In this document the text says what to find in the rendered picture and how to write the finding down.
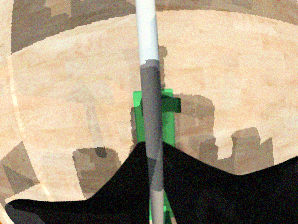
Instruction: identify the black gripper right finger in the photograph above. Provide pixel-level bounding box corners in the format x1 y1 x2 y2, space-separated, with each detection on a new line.
162 141 298 224

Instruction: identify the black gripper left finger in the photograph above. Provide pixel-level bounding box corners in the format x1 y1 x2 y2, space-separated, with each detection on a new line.
5 141 150 224

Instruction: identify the grey tapered pin with red head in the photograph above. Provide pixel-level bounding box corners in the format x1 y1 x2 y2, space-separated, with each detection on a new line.
134 0 164 224

